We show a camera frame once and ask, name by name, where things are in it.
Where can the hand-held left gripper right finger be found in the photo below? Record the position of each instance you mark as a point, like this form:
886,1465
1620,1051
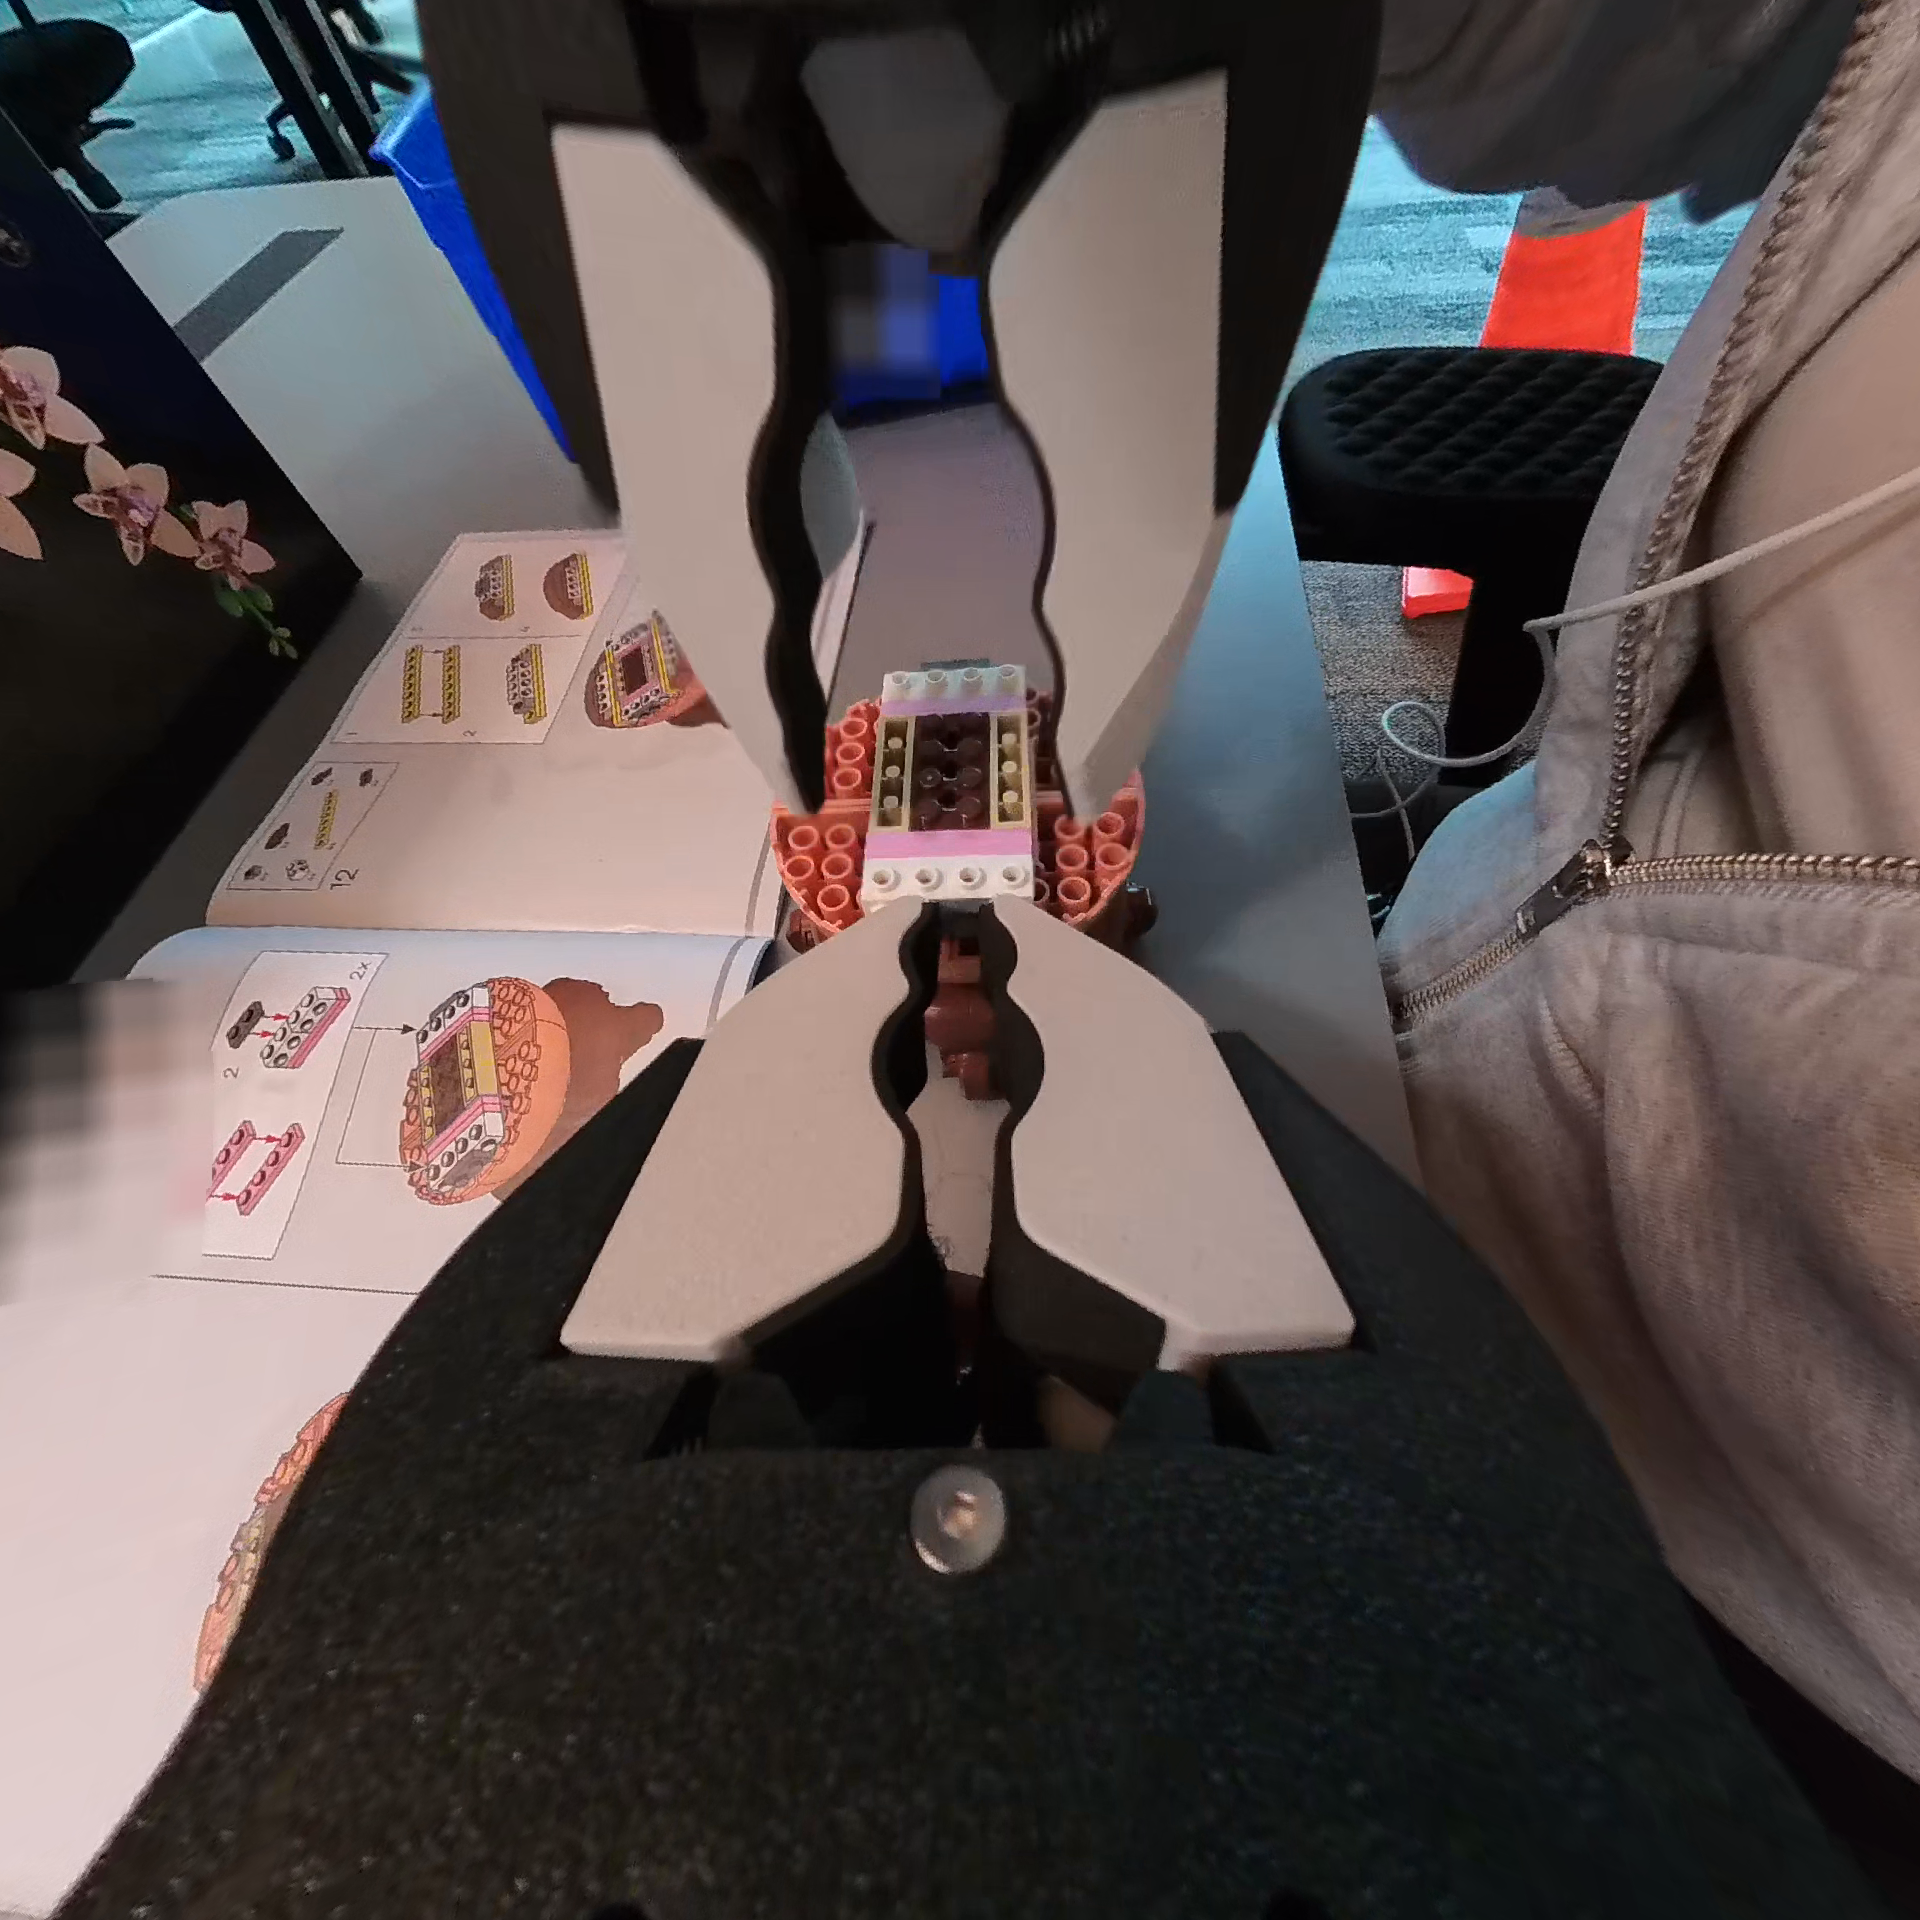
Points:
1187,1200

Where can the person's right forearm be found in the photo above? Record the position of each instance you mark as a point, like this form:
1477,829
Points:
1620,76

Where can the round orange lego pot build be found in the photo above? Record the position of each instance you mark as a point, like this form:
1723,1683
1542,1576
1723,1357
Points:
812,871

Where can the pink brick plate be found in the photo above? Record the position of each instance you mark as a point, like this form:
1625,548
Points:
900,853

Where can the dark building set box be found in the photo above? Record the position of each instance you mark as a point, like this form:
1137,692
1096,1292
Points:
122,602

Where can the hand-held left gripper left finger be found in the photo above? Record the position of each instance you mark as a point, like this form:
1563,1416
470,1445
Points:
736,1200

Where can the grey desk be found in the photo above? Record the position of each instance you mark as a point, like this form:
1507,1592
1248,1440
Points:
299,362

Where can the open building instruction booklet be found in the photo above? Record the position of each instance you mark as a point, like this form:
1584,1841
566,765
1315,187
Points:
602,856

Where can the blue plastic bin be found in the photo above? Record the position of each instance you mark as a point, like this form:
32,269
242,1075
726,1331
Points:
497,269

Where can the tan brick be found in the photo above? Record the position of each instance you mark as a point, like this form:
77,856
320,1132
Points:
894,787
1025,787

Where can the black office chair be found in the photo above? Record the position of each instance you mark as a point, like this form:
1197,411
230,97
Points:
60,76

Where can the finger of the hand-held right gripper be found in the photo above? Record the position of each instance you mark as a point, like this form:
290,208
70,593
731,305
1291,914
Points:
675,362
1140,392

